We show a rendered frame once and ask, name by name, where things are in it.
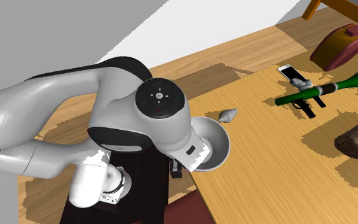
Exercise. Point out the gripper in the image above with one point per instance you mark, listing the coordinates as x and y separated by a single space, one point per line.
176 170

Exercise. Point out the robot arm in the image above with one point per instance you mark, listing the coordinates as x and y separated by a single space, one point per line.
119 102

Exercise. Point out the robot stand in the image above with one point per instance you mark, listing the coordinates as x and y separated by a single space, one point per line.
141 189

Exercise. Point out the dark red block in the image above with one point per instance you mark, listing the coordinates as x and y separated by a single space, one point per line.
188 209

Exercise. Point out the grey bowl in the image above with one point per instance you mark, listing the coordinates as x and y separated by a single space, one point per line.
217 139

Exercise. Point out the small grey stone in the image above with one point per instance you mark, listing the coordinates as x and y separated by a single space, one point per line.
227 115

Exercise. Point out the white phone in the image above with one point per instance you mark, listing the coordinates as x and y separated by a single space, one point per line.
291 73

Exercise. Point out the green toy rocket launcher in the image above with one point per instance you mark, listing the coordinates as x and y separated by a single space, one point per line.
309 93

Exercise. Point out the dark red and yellow bag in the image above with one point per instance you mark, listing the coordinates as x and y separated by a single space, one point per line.
340 46

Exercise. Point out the orange wooden furniture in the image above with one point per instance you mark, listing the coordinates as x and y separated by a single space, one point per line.
353 7

